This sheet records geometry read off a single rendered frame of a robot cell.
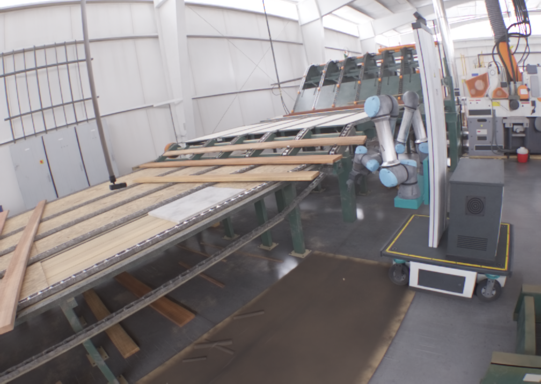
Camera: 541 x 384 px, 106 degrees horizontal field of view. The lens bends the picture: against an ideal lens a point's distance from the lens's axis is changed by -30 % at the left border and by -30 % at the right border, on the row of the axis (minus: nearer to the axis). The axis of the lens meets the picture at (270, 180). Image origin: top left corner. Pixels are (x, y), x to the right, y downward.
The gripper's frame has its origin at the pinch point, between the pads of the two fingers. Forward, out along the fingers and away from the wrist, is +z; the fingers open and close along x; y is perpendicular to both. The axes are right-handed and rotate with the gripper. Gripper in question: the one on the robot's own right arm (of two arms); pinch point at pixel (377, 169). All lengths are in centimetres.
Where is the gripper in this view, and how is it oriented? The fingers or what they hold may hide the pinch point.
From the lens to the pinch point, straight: 247.6
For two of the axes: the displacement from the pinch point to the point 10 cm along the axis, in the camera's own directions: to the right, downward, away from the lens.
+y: 7.7, 4.0, -5.0
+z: -2.2, 9.0, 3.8
